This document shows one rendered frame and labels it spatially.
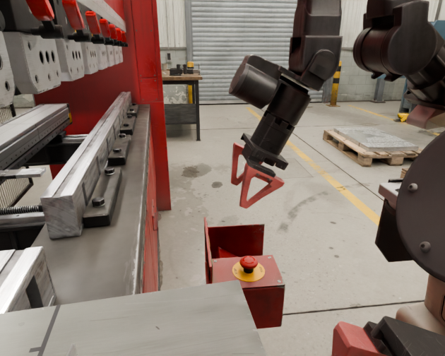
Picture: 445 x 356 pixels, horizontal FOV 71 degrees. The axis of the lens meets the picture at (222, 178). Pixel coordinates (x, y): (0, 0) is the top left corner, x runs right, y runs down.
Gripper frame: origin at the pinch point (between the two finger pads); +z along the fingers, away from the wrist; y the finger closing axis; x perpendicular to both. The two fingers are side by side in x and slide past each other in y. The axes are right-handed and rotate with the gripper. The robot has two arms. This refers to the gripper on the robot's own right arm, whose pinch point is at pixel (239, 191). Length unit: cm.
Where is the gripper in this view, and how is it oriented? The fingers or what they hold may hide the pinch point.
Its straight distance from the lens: 56.2
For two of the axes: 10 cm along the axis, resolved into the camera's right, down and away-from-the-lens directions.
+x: 8.8, 3.8, 2.7
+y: 1.2, 3.8, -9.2
